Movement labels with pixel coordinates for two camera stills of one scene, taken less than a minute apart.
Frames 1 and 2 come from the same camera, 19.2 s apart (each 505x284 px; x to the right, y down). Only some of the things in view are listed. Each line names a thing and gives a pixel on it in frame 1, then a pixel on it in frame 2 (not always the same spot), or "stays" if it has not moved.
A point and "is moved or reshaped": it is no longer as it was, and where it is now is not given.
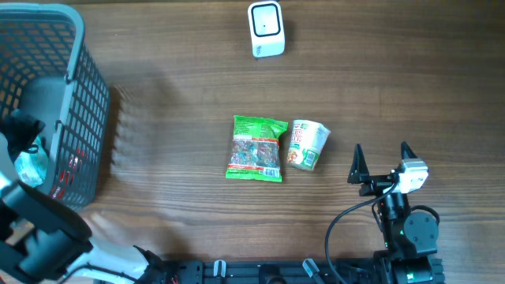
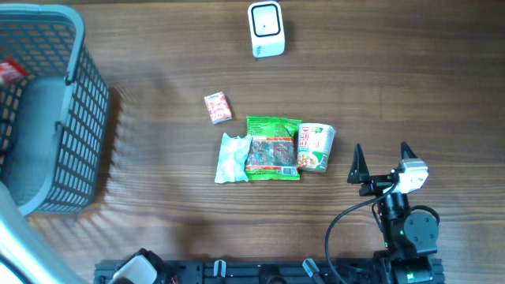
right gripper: (379, 184) stays
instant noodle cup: (308, 140) is moved or reshaped
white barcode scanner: (267, 31) stays
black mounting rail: (199, 271) stays
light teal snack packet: (32, 168) → (231, 166)
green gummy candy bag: (255, 151) is moved or reshaped
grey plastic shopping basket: (47, 71) stays
